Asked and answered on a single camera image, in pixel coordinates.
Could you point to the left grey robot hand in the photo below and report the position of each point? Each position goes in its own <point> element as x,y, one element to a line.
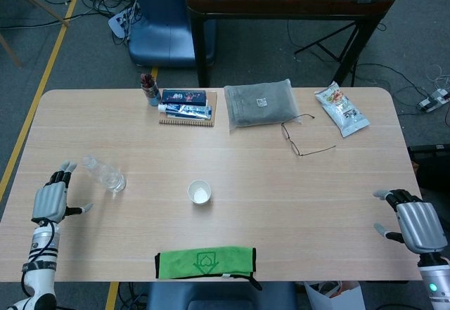
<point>49,202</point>

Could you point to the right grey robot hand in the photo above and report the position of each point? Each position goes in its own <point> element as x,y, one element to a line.
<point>420,227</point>

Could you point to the transparent plastic bottle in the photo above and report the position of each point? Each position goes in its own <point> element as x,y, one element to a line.
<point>105,176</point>

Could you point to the blue mobile robot base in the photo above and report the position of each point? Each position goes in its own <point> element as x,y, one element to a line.
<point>161,25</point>

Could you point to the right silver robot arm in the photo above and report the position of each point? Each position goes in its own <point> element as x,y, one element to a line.
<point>436,282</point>

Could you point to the white paper cup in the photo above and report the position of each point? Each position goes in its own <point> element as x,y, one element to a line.
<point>199,193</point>

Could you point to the black equipment case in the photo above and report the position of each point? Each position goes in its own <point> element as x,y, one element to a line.
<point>434,169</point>

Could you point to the white paper bag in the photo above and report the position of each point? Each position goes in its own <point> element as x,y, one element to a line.
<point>334,299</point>

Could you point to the grey power strip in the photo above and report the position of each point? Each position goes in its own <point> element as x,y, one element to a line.
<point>434,100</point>

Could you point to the white snack bag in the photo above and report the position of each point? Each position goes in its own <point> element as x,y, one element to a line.
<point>342,109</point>

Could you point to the pen holder with pens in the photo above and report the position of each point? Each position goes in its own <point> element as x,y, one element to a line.
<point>151,90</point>

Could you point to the brown spiral notebook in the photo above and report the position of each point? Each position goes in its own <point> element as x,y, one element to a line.
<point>186,121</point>

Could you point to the thin-framed eyeglasses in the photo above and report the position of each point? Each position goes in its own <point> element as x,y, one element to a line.
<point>285,131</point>

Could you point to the blue white toothpaste tube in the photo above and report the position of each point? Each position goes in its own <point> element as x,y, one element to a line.
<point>186,110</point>

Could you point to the green microfiber cloth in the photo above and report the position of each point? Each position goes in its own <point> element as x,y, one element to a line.
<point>204,262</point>

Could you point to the dark blue toothpaste box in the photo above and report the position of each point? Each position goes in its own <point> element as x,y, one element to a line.
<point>183,97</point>

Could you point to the white power strip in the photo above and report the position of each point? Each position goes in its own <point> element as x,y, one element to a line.
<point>119,23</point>

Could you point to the blue robot torso base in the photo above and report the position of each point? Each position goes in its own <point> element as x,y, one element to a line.
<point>218,297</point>

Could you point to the grey cloth in plastic bag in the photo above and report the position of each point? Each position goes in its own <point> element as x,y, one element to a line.
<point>260,104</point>

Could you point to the dark wooden mahjong table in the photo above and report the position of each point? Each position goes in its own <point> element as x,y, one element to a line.
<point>288,4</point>

